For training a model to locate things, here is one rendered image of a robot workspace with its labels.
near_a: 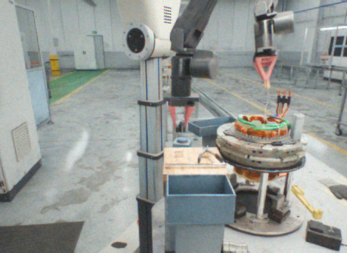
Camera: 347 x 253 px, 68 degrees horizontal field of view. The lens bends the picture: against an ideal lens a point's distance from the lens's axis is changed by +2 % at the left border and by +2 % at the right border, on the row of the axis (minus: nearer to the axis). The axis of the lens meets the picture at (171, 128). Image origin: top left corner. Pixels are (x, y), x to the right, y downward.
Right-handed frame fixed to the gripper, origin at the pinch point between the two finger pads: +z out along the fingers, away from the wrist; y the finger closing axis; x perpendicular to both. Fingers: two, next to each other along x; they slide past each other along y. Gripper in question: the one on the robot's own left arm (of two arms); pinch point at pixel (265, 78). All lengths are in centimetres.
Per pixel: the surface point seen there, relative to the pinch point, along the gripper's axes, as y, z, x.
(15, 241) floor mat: 82, 88, 171
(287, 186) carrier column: 17.0, 39.8, -8.5
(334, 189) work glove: 36, 44, -33
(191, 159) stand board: -10.3, 27.0, 26.1
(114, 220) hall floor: 117, 82, 107
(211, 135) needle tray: 28.4, 17.8, 19.9
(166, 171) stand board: -19.1, 29.8, 32.6
